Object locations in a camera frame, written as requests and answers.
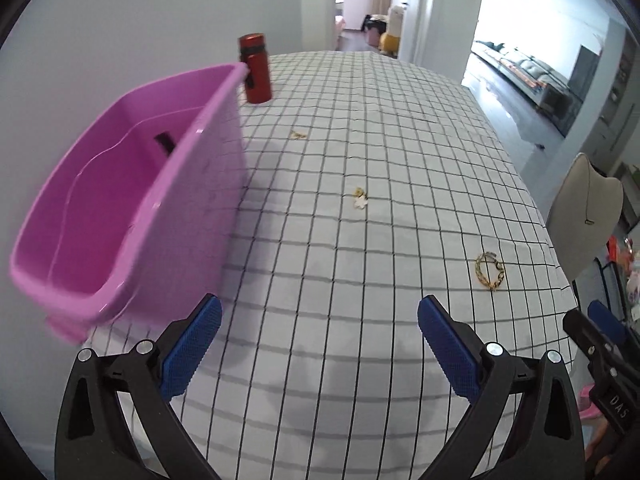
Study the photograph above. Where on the white checked tablecloth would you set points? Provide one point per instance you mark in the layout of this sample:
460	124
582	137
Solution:
350	285

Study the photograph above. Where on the red thermos bottle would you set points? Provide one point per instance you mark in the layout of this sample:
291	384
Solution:
256	75

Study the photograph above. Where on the pink plastic tub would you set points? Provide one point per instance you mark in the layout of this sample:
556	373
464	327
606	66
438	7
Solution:
200	185

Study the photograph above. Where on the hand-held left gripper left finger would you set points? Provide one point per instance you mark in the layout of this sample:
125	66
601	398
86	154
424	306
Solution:
192	355

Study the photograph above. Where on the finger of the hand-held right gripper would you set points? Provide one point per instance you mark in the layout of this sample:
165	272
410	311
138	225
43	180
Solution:
592	345
607	320

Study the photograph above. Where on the pink plastic object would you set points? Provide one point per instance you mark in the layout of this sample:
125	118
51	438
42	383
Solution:
589	404

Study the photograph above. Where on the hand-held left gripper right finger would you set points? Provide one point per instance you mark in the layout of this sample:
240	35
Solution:
450	360

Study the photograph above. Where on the grey sofa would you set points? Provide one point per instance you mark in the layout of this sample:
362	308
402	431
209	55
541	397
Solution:
550	95

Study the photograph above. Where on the dark clothes pile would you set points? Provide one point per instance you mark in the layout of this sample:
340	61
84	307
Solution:
372	24

